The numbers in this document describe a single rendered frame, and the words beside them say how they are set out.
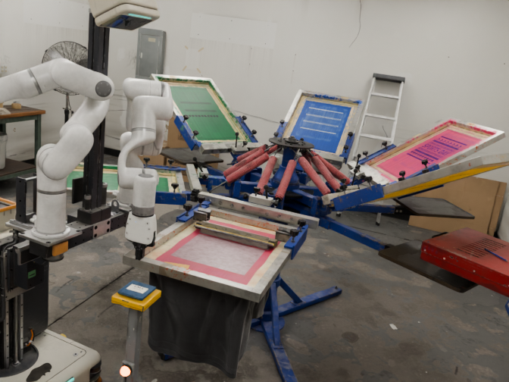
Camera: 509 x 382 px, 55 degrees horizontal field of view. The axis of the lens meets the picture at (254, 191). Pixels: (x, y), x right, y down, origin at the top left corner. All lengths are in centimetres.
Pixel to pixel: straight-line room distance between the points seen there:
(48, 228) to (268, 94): 507
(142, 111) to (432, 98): 493
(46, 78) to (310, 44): 504
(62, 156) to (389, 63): 511
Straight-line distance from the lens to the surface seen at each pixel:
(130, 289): 182
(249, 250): 226
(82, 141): 165
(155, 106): 176
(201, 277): 189
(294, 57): 648
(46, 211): 178
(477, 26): 635
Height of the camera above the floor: 185
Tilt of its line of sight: 16 degrees down
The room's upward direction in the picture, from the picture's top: 8 degrees clockwise
